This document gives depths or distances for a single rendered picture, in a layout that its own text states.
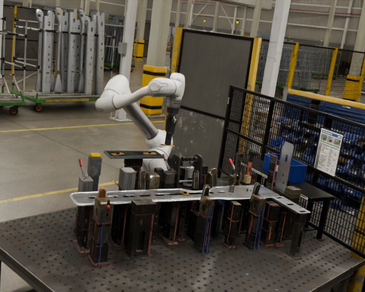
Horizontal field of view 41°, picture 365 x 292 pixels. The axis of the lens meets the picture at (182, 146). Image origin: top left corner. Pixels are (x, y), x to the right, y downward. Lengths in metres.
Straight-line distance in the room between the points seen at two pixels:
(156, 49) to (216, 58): 5.19
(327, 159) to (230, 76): 2.37
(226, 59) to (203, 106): 0.64
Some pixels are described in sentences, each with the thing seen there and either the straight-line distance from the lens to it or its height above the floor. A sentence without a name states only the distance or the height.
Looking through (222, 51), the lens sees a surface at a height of 1.79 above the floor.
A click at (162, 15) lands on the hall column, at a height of 2.18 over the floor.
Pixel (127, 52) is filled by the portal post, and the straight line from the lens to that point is 10.03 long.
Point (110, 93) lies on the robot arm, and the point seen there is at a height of 1.50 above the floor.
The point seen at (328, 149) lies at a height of 1.32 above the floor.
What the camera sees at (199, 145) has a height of 0.65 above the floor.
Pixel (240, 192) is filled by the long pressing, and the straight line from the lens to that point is 3.28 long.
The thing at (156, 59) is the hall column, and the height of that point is 1.26.
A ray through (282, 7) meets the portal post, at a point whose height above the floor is 2.47.
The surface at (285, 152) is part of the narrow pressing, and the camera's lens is 3.43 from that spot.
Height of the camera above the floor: 1.99
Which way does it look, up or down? 13 degrees down
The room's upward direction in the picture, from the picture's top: 7 degrees clockwise
